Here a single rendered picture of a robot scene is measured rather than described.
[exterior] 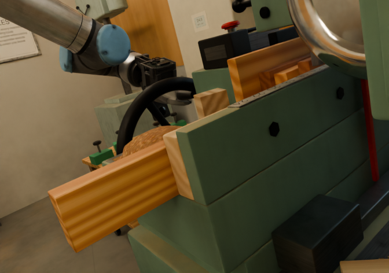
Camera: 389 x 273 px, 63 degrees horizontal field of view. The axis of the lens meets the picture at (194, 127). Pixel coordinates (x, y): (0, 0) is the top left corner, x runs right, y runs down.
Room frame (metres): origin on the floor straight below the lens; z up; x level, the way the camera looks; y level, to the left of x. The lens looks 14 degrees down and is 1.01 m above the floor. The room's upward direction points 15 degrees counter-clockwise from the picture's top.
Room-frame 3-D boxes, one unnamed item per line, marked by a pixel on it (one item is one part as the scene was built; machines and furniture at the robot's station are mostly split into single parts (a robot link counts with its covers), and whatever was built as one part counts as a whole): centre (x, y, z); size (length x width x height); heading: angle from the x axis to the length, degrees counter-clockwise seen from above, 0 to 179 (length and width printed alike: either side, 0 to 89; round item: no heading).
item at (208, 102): (0.44, -0.03, 0.92); 0.04 x 0.03 x 0.04; 102
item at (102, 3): (2.65, 0.45, 0.79); 0.62 x 0.48 x 1.58; 36
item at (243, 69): (0.44, -0.15, 0.94); 0.21 x 0.01 x 0.08; 123
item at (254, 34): (0.56, -0.11, 0.99); 0.13 x 0.11 x 0.06; 124
